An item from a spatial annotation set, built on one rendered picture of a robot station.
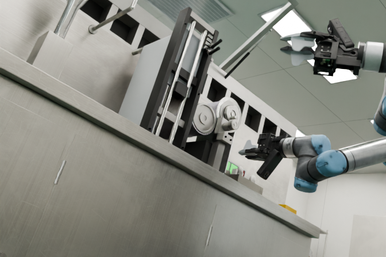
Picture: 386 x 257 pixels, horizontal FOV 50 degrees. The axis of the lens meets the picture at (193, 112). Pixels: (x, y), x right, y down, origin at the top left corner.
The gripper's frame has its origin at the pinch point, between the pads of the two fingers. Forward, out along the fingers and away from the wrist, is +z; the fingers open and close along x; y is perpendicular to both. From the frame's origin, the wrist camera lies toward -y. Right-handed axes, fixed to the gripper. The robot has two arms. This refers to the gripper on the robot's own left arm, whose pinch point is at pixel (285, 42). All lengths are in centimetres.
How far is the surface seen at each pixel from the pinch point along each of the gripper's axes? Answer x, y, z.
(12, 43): 9, 4, 96
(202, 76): 24.7, -3.4, 29.2
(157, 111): 16.7, 18.2, 36.5
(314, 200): 551, -189, -15
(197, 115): 44, 1, 33
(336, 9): 149, -178, -8
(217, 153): 52, 11, 23
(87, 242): 3, 64, 34
